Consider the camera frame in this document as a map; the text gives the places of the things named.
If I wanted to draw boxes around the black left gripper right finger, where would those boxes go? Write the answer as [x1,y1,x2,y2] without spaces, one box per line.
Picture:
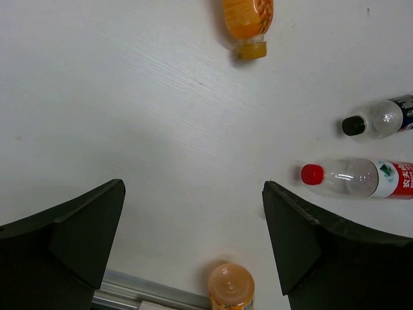
[262,181,412,309]

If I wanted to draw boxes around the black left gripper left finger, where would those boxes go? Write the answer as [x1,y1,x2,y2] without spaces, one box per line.
[1,179,125,309]

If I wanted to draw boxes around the orange juice bottle yellow cap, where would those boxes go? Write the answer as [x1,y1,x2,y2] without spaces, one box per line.
[223,0,274,61]

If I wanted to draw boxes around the clear bottle red cap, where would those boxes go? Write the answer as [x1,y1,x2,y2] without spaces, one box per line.
[301,158,412,200]

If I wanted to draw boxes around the clear bottle black cap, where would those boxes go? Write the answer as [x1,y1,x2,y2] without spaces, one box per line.
[341,94,412,140]

